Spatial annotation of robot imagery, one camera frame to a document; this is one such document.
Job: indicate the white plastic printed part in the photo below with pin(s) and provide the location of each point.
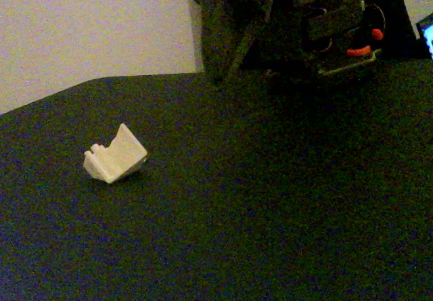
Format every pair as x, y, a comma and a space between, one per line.
118, 159

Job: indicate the dark blue desk mat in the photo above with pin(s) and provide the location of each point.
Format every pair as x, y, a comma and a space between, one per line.
236, 213

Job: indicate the black and orange table clamp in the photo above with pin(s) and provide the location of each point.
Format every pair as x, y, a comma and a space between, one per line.
358, 51

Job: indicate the laptop with lit screen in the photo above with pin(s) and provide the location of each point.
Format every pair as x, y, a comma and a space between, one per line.
429, 34

